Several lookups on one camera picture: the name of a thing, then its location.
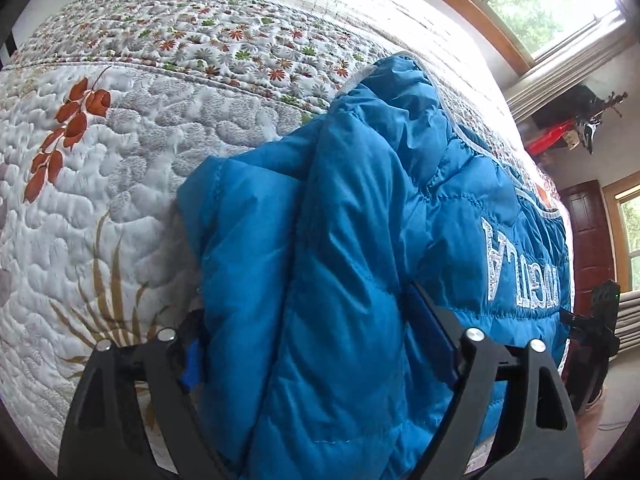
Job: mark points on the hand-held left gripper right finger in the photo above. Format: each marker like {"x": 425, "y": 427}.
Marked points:
{"x": 440, "y": 340}

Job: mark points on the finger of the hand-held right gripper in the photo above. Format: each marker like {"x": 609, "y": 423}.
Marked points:
{"x": 570, "y": 322}

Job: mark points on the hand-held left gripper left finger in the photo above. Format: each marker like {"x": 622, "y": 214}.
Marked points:
{"x": 192, "y": 365}

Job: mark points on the blue puffer jacket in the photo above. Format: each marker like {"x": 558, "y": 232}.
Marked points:
{"x": 350, "y": 260}

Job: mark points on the black clothes hanger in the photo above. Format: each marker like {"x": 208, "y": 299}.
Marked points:
{"x": 587, "y": 132}

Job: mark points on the dark wooden headboard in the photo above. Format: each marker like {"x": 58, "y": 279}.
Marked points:
{"x": 585, "y": 240}

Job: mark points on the narrow wooden framed window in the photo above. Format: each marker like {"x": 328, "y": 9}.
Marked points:
{"x": 627, "y": 230}

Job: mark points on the red hanging garment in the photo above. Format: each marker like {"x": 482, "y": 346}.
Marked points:
{"x": 547, "y": 137}

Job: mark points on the dark wooden coat rack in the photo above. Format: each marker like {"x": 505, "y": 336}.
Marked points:
{"x": 612, "y": 102}

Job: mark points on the floral quilted bedspread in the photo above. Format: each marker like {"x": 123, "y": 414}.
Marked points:
{"x": 150, "y": 135}

